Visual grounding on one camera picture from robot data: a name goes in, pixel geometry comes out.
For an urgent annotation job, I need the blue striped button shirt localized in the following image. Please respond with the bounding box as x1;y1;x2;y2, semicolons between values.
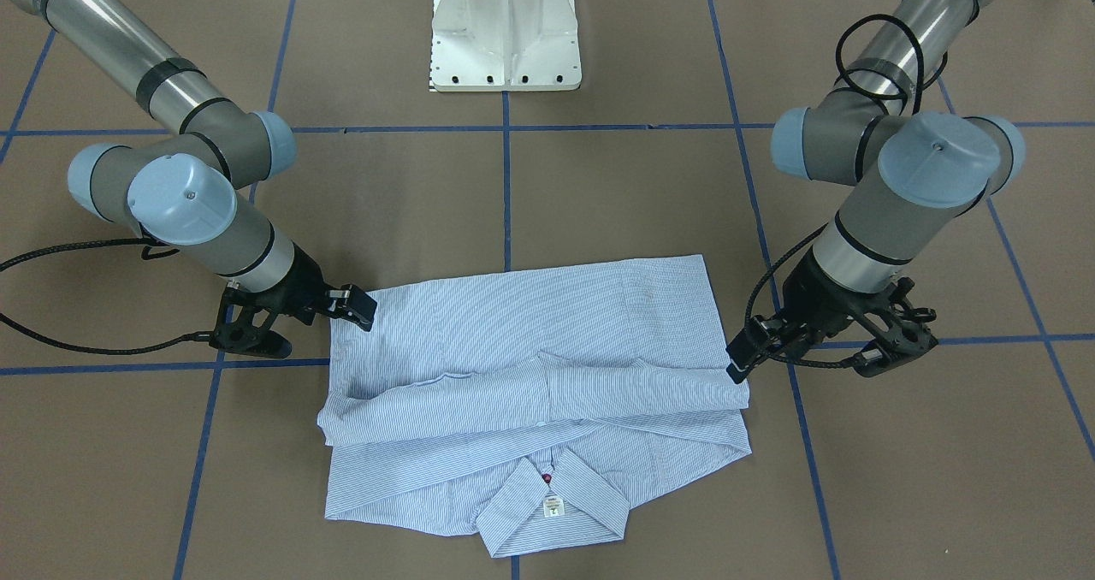
316;255;751;558

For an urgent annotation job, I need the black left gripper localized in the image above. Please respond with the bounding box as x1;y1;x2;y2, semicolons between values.
726;247;938;384

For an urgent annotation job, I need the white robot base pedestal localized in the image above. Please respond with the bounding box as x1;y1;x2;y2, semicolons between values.
429;0;583;92

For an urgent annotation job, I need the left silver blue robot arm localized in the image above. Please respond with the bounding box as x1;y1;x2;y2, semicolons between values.
727;0;1026;384

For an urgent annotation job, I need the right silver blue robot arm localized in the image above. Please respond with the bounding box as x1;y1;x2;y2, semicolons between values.
3;0;378;359

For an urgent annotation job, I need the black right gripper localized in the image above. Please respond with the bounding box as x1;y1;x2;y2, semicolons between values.
209;246;378;359

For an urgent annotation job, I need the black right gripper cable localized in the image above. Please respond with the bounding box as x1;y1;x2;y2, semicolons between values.
0;236;215;357

